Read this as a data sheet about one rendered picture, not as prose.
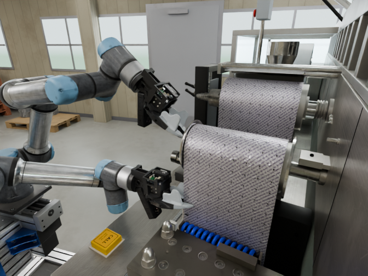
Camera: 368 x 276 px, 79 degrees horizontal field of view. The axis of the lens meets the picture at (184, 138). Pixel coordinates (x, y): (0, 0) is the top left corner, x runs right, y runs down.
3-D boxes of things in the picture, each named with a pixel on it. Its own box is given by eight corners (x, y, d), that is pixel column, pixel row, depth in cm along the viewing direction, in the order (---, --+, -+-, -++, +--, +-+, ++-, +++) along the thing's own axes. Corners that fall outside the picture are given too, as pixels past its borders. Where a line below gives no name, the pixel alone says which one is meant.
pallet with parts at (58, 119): (82, 120, 485) (79, 105, 473) (52, 133, 414) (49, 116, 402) (39, 116, 515) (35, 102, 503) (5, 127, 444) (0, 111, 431)
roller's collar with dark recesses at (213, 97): (214, 103, 87) (214, 87, 84) (229, 105, 84) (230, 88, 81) (207, 107, 81) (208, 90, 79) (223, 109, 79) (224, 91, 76)
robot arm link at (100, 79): (74, 90, 71) (84, 62, 64) (103, 85, 80) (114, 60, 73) (90, 108, 70) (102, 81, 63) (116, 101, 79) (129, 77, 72)
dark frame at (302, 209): (200, 222, 84) (201, 177, 76) (297, 261, 69) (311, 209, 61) (191, 236, 78) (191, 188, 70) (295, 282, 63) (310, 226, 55)
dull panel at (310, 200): (314, 107, 238) (319, 84, 229) (318, 108, 236) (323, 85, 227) (294, 299, 58) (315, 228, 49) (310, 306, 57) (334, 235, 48)
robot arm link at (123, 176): (118, 191, 72) (134, 179, 79) (128, 196, 70) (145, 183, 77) (115, 172, 69) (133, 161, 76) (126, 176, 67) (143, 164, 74)
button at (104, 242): (107, 232, 79) (107, 227, 78) (122, 240, 76) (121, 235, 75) (91, 247, 73) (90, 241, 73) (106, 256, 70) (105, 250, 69)
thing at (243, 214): (184, 221, 67) (184, 167, 60) (265, 254, 57) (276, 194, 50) (183, 222, 67) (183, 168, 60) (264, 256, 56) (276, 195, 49)
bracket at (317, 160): (299, 155, 52) (301, 147, 52) (328, 161, 50) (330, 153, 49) (298, 164, 48) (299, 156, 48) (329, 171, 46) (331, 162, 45)
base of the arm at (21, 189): (-11, 200, 108) (-18, 183, 105) (18, 183, 122) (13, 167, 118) (13, 206, 105) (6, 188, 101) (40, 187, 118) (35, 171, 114)
